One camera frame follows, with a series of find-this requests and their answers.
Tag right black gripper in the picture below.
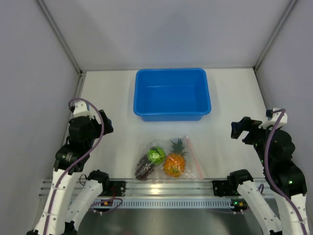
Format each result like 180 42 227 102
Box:
231 116 277 166

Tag dark purple fake grapes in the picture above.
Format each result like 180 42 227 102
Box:
135 155 155 181

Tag green fake apple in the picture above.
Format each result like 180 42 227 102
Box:
147 146 166 164

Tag clear zip top bag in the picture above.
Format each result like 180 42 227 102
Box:
134 136 203 181

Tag orange fake pineapple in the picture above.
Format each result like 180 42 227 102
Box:
163 138 187 178

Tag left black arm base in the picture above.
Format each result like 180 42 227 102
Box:
100 181 126 197

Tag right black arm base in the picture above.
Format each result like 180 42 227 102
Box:
212 180 239 197

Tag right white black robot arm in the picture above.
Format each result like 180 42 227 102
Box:
227 117 310 235

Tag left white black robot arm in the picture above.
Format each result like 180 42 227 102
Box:
28 106 113 235

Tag blue plastic bin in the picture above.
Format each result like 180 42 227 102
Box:
133 68 212 121

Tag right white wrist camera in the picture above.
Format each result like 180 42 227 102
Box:
259 108 288 129

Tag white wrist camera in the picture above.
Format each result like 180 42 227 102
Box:
70 101 91 118
259 108 288 129

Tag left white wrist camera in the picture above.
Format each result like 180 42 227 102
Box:
70 101 91 118

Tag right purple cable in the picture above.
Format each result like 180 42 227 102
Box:
265 109 308 235

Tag aluminium mounting rail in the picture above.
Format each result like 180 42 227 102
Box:
38 178 274 197

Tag white slotted cable duct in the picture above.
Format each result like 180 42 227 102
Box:
90 198 247 210

